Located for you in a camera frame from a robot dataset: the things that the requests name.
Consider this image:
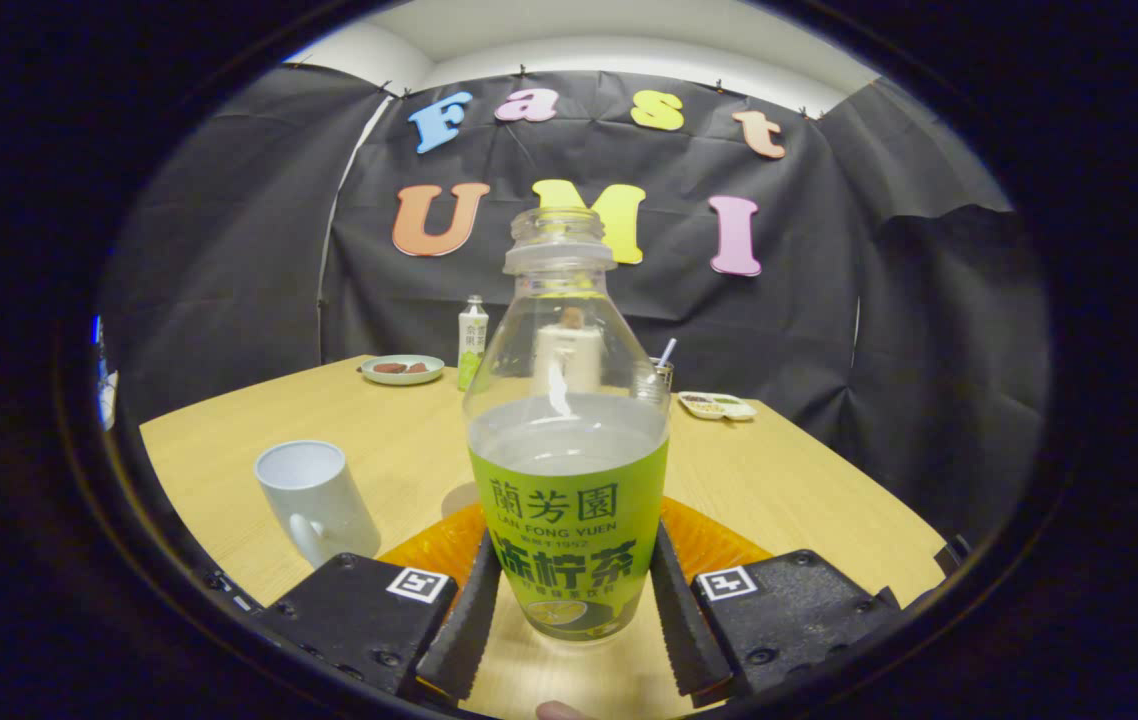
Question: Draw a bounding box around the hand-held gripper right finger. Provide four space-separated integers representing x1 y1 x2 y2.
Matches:
651 495 905 699

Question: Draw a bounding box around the white cup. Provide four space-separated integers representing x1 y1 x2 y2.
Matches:
254 440 382 569

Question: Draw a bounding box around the small white-capped green bottle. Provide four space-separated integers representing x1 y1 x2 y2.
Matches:
457 295 490 392

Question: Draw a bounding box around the wooden table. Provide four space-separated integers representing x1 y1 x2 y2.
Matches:
139 355 948 719

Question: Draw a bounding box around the white divided snack tray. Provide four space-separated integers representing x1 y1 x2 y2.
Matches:
677 391 758 422

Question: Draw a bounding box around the pale green plate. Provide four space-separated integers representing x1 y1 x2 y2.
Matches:
360 355 446 386

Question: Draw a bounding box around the green label juice bottle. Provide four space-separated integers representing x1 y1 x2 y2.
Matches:
462 205 672 643

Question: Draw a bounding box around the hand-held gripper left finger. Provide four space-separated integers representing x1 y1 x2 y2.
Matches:
254 497 503 703

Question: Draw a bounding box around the black backdrop cloth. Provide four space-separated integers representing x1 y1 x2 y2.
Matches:
99 62 1050 546

